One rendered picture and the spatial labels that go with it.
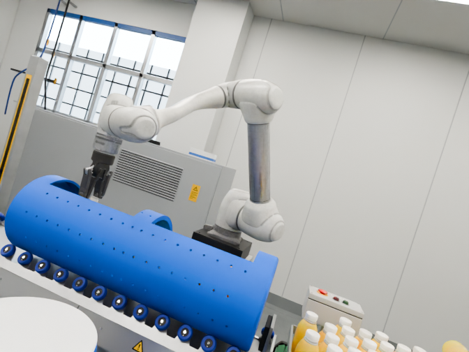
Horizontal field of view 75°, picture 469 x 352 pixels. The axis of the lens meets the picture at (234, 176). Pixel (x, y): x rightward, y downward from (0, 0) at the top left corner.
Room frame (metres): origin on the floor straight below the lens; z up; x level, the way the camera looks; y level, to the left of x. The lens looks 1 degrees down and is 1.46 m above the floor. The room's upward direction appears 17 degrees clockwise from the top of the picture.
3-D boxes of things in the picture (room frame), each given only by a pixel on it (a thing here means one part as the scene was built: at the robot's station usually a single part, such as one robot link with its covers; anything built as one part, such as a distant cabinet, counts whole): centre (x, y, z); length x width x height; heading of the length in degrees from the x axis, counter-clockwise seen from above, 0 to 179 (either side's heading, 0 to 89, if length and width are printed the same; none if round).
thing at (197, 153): (2.88, 0.34, 1.48); 0.24 x 0.12 x 0.08; 84
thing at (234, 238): (1.66, -0.03, 1.11); 0.22 x 0.18 x 0.06; 83
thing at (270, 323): (0.92, -0.24, 0.99); 0.10 x 0.02 x 0.12; 167
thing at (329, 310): (1.15, -0.51, 1.05); 0.20 x 0.10 x 0.10; 77
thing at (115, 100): (1.07, 0.45, 1.51); 0.13 x 0.11 x 0.16; 45
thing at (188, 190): (3.10, 1.11, 0.72); 2.15 x 0.54 x 1.45; 76
